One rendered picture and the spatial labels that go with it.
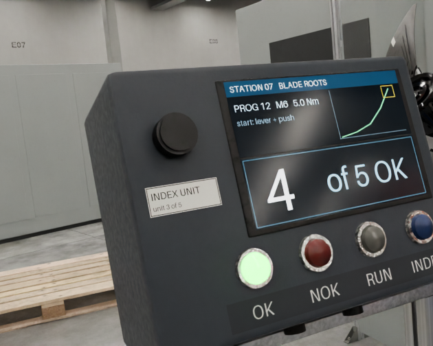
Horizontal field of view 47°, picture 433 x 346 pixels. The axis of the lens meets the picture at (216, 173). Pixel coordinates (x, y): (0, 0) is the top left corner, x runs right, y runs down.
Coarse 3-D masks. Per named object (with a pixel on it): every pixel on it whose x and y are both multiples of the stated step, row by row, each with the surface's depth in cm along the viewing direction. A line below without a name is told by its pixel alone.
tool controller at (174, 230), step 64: (256, 64) 37; (320, 64) 39; (384, 64) 42; (128, 128) 32; (192, 128) 32; (256, 128) 36; (320, 128) 38; (384, 128) 40; (128, 192) 32; (192, 192) 33; (320, 192) 37; (384, 192) 39; (128, 256) 34; (192, 256) 32; (384, 256) 38; (128, 320) 37; (192, 320) 31; (256, 320) 33
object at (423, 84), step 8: (416, 80) 111; (424, 80) 110; (432, 80) 106; (416, 88) 110; (424, 88) 107; (432, 88) 104; (416, 96) 108; (424, 96) 106; (432, 96) 104; (424, 104) 104; (432, 104) 104; (424, 112) 105; (432, 112) 105; (424, 120) 106; (432, 120) 106; (424, 128) 108; (432, 128) 107; (432, 136) 111
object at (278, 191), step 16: (256, 160) 35; (272, 160) 36; (288, 160) 36; (256, 176) 35; (272, 176) 35; (288, 176) 36; (304, 176) 36; (256, 192) 34; (272, 192) 35; (288, 192) 35; (304, 192) 36; (256, 208) 34; (272, 208) 35; (288, 208) 35; (304, 208) 36; (256, 224) 34; (272, 224) 34
